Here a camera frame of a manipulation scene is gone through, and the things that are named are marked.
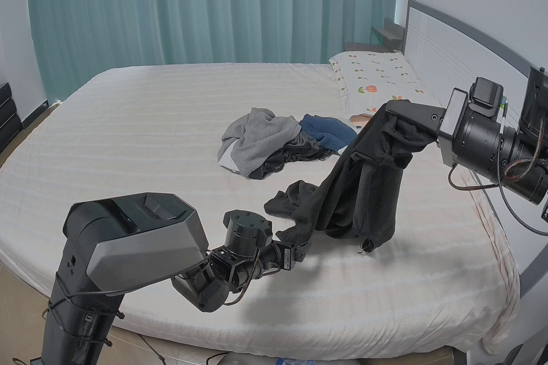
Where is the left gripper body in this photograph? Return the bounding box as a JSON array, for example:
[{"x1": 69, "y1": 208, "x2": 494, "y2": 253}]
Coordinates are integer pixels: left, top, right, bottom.
[{"x1": 257, "y1": 240, "x2": 312, "y2": 272}]

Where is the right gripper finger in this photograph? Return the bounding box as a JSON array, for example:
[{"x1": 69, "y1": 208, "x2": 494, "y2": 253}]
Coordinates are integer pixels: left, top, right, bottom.
[{"x1": 384, "y1": 99, "x2": 446, "y2": 138}]

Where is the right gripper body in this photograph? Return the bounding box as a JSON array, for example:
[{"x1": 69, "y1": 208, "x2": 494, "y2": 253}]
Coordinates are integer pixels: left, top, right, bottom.
[{"x1": 438, "y1": 87, "x2": 519, "y2": 174}]

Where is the black T-shirt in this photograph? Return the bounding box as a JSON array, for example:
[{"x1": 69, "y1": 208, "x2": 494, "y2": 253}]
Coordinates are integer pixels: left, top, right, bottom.
[{"x1": 263, "y1": 100, "x2": 438, "y2": 255}]

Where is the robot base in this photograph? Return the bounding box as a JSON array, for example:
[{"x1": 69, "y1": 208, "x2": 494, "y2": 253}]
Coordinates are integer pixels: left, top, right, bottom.
[{"x1": 227, "y1": 352, "x2": 322, "y2": 365}]

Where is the pile of clothes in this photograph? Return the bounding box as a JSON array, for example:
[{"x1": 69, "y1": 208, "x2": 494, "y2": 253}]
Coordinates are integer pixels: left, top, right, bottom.
[{"x1": 216, "y1": 107, "x2": 360, "y2": 181}]

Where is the bed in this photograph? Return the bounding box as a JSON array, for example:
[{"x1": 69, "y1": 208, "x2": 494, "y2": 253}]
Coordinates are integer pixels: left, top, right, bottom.
[{"x1": 0, "y1": 0, "x2": 548, "y2": 365}]

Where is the white printed pillow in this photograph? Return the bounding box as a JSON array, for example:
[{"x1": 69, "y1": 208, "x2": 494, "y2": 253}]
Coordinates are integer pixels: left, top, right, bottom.
[{"x1": 329, "y1": 50, "x2": 444, "y2": 120}]

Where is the grey bedside table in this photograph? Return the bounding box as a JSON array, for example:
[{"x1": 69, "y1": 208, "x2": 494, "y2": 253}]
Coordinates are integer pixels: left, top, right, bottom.
[{"x1": 344, "y1": 18, "x2": 405, "y2": 54}]

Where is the black chest of drawers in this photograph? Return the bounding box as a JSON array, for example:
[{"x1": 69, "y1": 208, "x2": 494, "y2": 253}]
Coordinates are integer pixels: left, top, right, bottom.
[{"x1": 0, "y1": 83, "x2": 24, "y2": 154}]

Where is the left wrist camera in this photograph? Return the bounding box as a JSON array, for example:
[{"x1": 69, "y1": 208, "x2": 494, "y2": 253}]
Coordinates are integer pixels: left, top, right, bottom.
[{"x1": 256, "y1": 219, "x2": 273, "y2": 248}]

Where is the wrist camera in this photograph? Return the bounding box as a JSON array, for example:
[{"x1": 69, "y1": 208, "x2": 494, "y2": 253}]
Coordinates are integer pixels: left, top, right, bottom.
[
  {"x1": 468, "y1": 77, "x2": 508, "y2": 122},
  {"x1": 256, "y1": 219, "x2": 273, "y2": 248}
]

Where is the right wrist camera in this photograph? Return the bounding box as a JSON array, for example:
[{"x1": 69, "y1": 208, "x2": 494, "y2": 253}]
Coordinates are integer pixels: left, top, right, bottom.
[{"x1": 468, "y1": 77, "x2": 508, "y2": 122}]

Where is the black cable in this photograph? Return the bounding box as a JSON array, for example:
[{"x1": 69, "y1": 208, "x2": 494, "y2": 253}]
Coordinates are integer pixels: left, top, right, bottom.
[
  {"x1": 137, "y1": 332, "x2": 229, "y2": 365},
  {"x1": 497, "y1": 173, "x2": 548, "y2": 236},
  {"x1": 49, "y1": 251, "x2": 211, "y2": 315}
]

